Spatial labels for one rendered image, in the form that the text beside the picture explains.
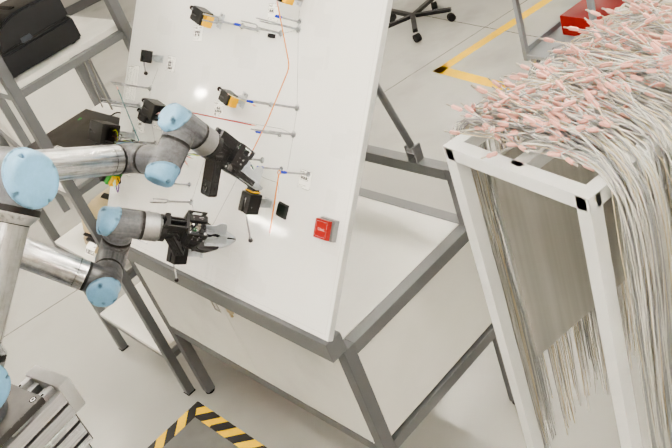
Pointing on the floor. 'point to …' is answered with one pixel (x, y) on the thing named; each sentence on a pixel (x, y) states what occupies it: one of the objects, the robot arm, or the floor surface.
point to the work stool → (417, 8)
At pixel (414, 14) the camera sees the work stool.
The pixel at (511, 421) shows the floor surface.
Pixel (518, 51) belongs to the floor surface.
